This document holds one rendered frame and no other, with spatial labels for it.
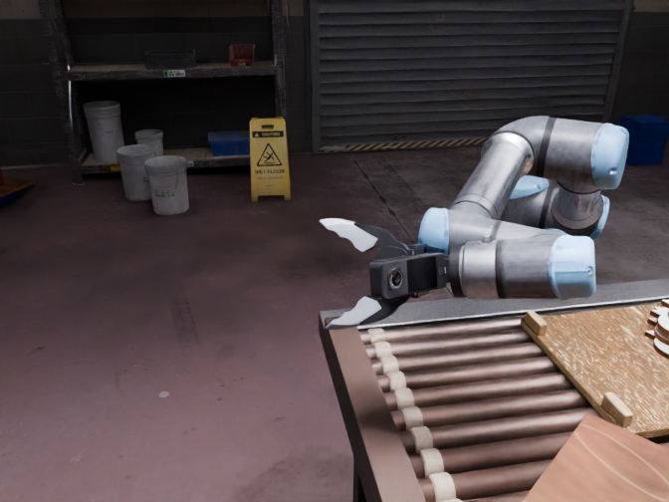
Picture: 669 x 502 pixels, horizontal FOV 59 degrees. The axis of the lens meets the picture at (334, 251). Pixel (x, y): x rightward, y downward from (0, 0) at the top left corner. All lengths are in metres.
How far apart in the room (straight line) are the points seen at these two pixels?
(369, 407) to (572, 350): 0.44
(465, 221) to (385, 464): 0.37
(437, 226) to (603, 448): 0.36
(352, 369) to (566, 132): 0.58
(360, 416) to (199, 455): 1.40
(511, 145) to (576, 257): 0.43
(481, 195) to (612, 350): 0.48
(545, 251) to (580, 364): 0.50
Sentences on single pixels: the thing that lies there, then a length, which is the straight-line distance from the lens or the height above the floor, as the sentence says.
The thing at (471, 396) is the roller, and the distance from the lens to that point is 1.10.
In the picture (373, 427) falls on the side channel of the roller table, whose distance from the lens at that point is 0.96.
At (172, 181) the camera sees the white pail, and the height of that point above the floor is 0.25.
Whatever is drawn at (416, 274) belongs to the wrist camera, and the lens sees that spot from 0.73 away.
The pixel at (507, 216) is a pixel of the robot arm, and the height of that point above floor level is 1.02.
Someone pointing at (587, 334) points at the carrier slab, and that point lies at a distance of 1.30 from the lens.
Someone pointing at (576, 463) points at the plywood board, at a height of 1.04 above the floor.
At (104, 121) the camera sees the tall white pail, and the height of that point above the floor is 0.50.
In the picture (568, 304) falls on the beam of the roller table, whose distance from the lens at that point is 1.43.
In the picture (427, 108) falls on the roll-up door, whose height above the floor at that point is 0.40.
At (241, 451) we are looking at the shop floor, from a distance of 2.31.
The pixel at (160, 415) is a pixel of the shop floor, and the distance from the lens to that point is 2.52.
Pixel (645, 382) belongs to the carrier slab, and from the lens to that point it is 1.20.
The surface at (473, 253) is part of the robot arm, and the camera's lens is 0.74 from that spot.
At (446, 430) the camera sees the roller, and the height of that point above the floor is 0.92.
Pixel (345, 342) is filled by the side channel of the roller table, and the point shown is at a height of 0.95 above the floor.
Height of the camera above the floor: 1.59
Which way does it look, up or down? 25 degrees down
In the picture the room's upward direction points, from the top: straight up
